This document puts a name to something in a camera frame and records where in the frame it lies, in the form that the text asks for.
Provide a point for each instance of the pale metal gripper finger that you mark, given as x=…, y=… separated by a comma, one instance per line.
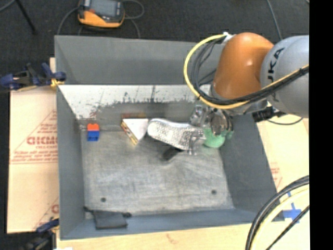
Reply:
x=199, y=135
x=193, y=147

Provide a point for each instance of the white shoe with patterned sole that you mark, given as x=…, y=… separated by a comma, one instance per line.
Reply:
x=169, y=131

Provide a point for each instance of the grey metal bin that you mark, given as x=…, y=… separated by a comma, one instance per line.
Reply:
x=156, y=181

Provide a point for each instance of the white triangular wedge box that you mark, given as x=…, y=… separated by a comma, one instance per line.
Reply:
x=136, y=129

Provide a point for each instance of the orange and blue toy block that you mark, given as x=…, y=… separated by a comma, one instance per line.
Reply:
x=93, y=132

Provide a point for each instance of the dark grey cloth pouch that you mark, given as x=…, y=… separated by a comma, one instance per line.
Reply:
x=109, y=219

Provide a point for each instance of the brown cardboard board red print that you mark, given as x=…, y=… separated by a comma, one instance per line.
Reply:
x=31, y=165

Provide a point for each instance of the black cylinder on white bracket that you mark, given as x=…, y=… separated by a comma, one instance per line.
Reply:
x=262, y=115

